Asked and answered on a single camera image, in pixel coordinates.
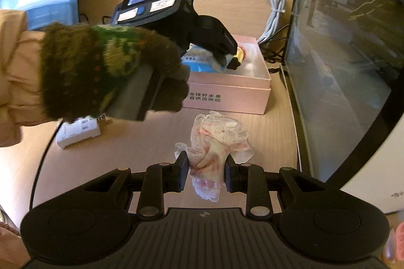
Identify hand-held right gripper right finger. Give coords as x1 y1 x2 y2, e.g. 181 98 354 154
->
223 155 327 220

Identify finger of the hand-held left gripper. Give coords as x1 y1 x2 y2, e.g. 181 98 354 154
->
226 55 241 70

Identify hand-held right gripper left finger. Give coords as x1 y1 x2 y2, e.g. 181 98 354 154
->
83 151 190 219

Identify yellow toy figure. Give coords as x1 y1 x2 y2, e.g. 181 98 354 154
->
234 45 249 63

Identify pink and white lace cloth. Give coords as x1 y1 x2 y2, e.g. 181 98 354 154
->
175 111 255 203

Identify pink cardboard box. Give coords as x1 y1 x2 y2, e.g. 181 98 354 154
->
181 34 272 115

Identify person's left hand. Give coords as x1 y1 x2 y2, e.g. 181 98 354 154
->
40 22 190 123

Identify blue packet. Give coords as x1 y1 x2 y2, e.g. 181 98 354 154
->
181 46 228 74

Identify white charger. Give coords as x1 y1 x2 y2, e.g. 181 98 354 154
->
56 114 113 150

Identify black cable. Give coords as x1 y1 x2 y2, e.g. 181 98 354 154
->
30 119 64 210

